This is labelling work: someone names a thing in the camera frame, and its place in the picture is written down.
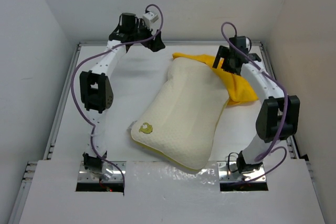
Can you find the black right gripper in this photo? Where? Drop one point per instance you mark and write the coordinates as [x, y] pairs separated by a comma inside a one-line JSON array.
[[224, 52]]

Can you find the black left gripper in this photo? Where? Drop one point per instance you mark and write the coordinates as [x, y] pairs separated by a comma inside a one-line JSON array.
[[155, 44]]

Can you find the yellow pillowcase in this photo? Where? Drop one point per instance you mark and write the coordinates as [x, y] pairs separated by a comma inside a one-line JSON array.
[[238, 88]]

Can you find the cream quilted pillow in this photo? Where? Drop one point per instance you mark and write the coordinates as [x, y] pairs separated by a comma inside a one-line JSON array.
[[181, 121]]

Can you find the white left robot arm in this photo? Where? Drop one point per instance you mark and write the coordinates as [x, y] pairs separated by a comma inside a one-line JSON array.
[[95, 89]]

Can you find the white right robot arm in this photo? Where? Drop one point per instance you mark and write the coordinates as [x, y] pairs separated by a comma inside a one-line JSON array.
[[279, 112]]

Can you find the white front cover board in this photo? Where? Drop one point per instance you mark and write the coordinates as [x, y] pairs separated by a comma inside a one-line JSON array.
[[156, 192]]

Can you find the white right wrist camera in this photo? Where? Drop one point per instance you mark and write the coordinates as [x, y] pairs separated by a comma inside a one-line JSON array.
[[247, 43]]

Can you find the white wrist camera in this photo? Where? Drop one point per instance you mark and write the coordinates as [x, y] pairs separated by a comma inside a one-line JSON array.
[[247, 43], [150, 18]]

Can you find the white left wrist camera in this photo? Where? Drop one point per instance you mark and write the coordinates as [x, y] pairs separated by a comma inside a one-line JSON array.
[[150, 18]]

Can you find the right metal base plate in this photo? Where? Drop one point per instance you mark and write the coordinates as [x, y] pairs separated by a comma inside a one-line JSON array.
[[228, 173]]

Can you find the metal base plate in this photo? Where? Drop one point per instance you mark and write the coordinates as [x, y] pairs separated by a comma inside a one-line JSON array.
[[228, 173], [108, 173]]

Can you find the aluminium table frame rail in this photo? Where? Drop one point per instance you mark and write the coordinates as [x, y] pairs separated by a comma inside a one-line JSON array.
[[135, 83]]

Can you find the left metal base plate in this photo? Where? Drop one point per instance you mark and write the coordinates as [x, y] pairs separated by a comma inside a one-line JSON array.
[[108, 173]]

